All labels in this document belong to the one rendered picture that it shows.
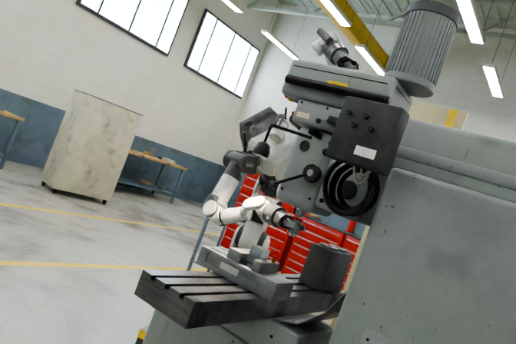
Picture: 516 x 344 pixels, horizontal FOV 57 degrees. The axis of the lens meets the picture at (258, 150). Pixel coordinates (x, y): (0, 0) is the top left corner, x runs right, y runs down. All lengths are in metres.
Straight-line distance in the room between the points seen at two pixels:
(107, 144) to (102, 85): 2.64
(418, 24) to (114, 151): 6.66
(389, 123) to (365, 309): 0.59
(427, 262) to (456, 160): 0.37
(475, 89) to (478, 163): 9.86
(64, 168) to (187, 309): 6.47
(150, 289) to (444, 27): 1.38
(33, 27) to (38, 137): 2.02
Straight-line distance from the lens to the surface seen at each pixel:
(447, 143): 1.72
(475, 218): 1.54
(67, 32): 9.84
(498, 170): 1.68
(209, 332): 2.00
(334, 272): 2.29
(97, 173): 8.04
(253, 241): 2.67
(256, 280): 1.74
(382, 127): 1.51
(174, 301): 1.47
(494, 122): 11.25
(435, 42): 1.91
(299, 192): 1.87
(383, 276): 1.59
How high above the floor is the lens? 1.39
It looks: 2 degrees up
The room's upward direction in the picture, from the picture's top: 20 degrees clockwise
